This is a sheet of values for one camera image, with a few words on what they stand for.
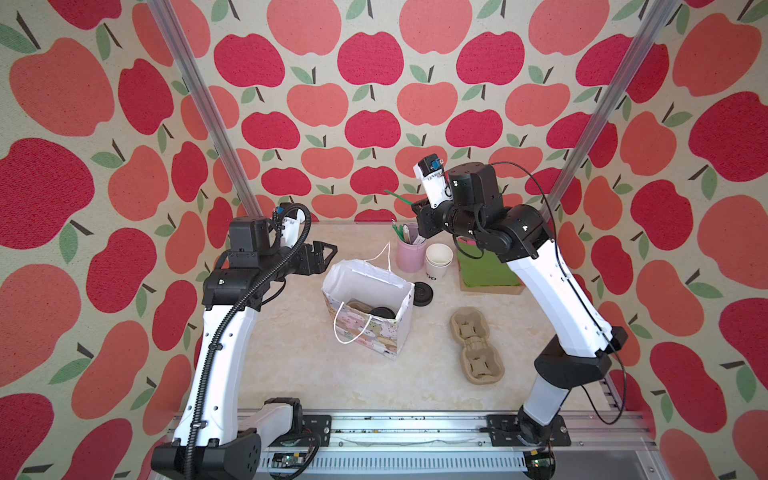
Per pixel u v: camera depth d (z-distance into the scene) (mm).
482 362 827
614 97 841
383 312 695
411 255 1001
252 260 484
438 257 944
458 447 737
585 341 418
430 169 520
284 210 553
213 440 363
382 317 668
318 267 591
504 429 736
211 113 881
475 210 438
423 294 981
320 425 751
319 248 591
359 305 930
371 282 787
